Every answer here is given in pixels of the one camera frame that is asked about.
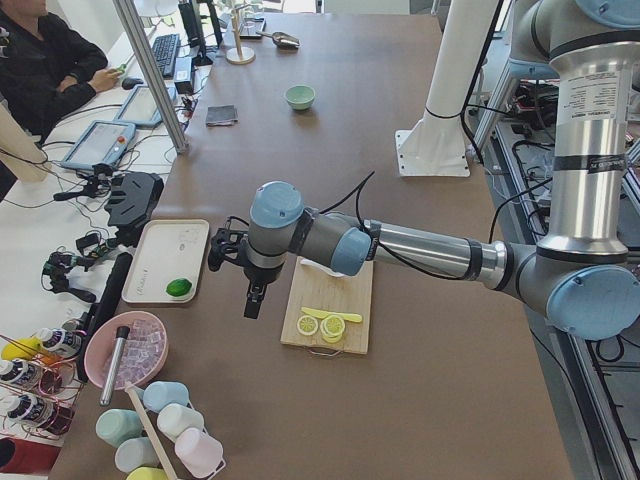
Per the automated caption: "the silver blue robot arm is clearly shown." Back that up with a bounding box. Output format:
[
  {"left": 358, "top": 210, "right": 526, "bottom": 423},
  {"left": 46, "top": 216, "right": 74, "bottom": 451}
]
[{"left": 238, "top": 1, "right": 639, "bottom": 340}]

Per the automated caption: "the wooden stick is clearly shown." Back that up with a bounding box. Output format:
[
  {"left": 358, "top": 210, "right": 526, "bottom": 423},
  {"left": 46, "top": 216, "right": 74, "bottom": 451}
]
[{"left": 125, "top": 383, "right": 178, "bottom": 480}]

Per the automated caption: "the yellow plastic cup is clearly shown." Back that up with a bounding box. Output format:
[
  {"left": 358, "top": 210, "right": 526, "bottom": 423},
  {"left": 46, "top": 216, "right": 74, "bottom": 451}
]
[{"left": 126, "top": 466, "right": 168, "bottom": 480}]

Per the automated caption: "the copper wire bottle rack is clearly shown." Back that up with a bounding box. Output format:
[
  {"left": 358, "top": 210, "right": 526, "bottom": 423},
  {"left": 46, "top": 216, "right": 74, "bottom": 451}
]
[{"left": 1, "top": 328, "right": 84, "bottom": 441}]

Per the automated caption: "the wooden mug tree stand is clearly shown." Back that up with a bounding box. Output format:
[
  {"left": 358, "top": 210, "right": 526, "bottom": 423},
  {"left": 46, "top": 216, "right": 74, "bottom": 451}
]
[{"left": 226, "top": 1, "right": 256, "bottom": 65}]

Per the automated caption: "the white ceramic spoon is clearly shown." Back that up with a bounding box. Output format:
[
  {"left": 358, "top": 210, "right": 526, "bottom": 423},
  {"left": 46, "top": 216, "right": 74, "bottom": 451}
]
[{"left": 300, "top": 258, "right": 345, "bottom": 278}]

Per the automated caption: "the bamboo cutting board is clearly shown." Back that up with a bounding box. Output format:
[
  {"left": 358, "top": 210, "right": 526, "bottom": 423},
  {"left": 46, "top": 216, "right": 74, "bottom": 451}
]
[{"left": 280, "top": 258, "right": 373, "bottom": 354}]

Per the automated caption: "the left lemon slice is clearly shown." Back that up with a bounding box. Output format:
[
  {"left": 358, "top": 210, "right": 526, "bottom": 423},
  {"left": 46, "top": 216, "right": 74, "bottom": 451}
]
[{"left": 296, "top": 314, "right": 319, "bottom": 337}]

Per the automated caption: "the white cup rack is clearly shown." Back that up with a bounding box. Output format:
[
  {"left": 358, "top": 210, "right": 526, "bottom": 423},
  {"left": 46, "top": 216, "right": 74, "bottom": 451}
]
[{"left": 184, "top": 394, "right": 227, "bottom": 479}]

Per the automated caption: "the steel muddler black tip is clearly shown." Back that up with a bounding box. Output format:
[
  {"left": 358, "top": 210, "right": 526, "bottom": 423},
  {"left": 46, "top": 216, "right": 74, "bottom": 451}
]
[{"left": 99, "top": 326, "right": 130, "bottom": 407}]

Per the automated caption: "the metal scoop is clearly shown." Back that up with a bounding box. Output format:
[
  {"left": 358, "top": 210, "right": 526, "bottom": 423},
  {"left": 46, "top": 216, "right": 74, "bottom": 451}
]
[{"left": 259, "top": 31, "right": 300, "bottom": 50}]

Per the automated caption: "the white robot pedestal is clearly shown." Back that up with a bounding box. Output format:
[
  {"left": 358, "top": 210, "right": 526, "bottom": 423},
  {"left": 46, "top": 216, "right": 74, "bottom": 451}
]
[{"left": 395, "top": 0, "right": 502, "bottom": 177}]

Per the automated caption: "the pink plastic cup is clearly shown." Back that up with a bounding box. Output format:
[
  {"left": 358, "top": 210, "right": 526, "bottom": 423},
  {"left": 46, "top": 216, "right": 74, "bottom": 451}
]
[{"left": 174, "top": 427, "right": 224, "bottom": 477}]

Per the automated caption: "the green plastic cup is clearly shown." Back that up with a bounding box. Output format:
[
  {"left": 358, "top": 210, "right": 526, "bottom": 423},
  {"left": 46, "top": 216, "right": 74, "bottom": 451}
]
[{"left": 95, "top": 409, "right": 143, "bottom": 448}]

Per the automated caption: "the green lime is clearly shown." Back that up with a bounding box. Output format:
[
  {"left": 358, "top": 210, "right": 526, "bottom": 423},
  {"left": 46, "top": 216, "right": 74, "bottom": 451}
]
[{"left": 165, "top": 278, "right": 193, "bottom": 298}]

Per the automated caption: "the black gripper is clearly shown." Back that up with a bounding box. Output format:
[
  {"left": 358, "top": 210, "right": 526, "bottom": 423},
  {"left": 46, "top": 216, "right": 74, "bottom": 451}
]
[{"left": 243, "top": 263, "right": 280, "bottom": 319}]

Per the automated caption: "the cream rabbit tray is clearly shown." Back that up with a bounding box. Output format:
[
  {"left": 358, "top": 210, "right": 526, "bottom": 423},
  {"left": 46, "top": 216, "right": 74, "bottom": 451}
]
[{"left": 121, "top": 219, "right": 209, "bottom": 305}]

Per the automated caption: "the aluminium frame post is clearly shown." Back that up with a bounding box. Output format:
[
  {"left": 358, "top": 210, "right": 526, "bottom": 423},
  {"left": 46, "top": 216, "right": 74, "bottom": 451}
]
[{"left": 113, "top": 0, "right": 188, "bottom": 154}]

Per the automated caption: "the black keyboard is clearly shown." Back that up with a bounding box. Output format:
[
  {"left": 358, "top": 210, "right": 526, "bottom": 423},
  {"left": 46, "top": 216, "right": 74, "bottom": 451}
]
[{"left": 151, "top": 34, "right": 180, "bottom": 79}]

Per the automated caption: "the person in black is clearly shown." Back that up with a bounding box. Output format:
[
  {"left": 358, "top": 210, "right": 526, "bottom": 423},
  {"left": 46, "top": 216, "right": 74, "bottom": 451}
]
[{"left": 1, "top": 1, "right": 121, "bottom": 140}]

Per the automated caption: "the grey folded cloth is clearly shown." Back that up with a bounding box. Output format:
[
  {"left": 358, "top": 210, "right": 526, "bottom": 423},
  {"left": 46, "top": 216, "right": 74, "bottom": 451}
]
[{"left": 205, "top": 105, "right": 238, "bottom": 127}]

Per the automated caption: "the far blue teach pendant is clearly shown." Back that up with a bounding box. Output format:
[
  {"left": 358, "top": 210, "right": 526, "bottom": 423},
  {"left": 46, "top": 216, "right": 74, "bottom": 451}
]
[{"left": 114, "top": 84, "right": 162, "bottom": 129}]

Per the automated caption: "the pink bowl of ice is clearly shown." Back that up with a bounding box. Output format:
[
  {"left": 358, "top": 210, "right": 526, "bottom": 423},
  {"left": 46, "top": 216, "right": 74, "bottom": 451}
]
[{"left": 83, "top": 311, "right": 168, "bottom": 390}]

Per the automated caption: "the black computer mouse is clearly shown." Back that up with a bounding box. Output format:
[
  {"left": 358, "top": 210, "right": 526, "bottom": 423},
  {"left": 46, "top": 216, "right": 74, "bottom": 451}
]
[{"left": 121, "top": 77, "right": 144, "bottom": 90}]

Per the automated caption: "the white plastic cup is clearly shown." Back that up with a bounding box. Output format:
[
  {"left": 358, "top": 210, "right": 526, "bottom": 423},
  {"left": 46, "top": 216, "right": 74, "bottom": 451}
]
[{"left": 157, "top": 403, "right": 205, "bottom": 442}]

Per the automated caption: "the pale blue plastic cup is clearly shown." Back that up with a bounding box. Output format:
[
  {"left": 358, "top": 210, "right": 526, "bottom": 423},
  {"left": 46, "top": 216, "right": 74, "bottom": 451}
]
[{"left": 114, "top": 437, "right": 160, "bottom": 473}]

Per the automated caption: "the yellow plastic knife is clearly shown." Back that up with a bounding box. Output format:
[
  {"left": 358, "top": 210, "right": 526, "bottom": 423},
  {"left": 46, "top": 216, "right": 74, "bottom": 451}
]
[{"left": 300, "top": 307, "right": 363, "bottom": 324}]

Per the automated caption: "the black long bar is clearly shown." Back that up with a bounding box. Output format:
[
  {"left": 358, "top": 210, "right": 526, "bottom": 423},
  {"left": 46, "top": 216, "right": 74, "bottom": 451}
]
[{"left": 76, "top": 252, "right": 133, "bottom": 383}]

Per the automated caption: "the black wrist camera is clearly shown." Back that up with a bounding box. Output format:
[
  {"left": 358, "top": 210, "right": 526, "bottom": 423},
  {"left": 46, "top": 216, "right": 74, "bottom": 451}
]
[{"left": 207, "top": 215, "right": 249, "bottom": 272}]

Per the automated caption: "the mint green bowl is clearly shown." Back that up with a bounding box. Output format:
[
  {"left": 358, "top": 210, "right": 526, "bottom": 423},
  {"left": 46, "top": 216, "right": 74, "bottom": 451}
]
[{"left": 284, "top": 85, "right": 316, "bottom": 112}]

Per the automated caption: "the blue teach pendant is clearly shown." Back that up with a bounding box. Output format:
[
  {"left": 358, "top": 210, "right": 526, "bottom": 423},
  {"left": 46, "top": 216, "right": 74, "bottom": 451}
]
[
  {"left": 59, "top": 120, "right": 136, "bottom": 172},
  {"left": 114, "top": 84, "right": 162, "bottom": 129}
]

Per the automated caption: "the near blue teach pendant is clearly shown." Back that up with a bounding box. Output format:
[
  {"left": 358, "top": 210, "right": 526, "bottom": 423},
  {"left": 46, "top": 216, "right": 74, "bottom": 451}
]
[{"left": 59, "top": 120, "right": 136, "bottom": 172}]

